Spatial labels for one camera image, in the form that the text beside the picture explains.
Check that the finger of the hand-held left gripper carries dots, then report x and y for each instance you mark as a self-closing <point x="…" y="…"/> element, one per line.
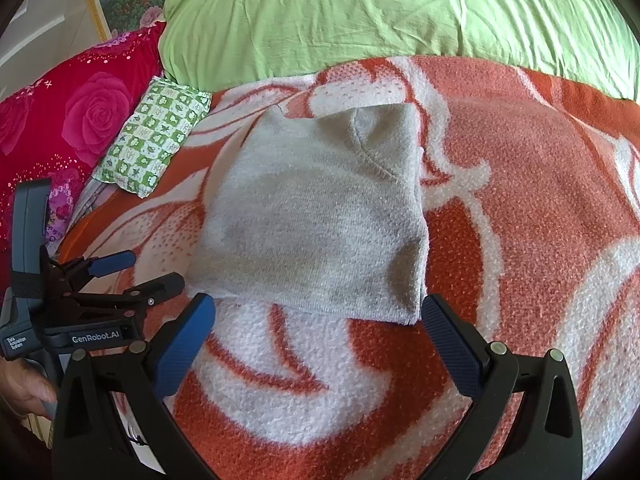
<point x="160" y="285"/>
<point x="112" y="262"/>

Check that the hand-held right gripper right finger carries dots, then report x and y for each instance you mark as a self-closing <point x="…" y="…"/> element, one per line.
<point x="452" y="345"/>

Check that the person's left hand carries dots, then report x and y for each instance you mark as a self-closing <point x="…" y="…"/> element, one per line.
<point x="30" y="385"/>

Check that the grey knitted sweater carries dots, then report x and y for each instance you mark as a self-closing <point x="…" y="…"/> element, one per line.
<point x="320" y="210"/>

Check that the light green quilt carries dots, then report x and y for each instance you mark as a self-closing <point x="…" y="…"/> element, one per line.
<point x="380" y="15"/>

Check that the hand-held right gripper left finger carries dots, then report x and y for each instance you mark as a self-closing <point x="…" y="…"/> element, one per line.
<point x="185" y="345"/>

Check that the orange and white blanket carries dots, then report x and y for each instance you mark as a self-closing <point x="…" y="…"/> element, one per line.
<point x="525" y="220"/>

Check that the green patterned pillow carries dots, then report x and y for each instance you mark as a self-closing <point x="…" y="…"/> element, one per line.
<point x="150" y="132"/>

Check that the magenta rose pattern pillow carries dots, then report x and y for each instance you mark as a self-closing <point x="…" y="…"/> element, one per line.
<point x="75" y="110"/>

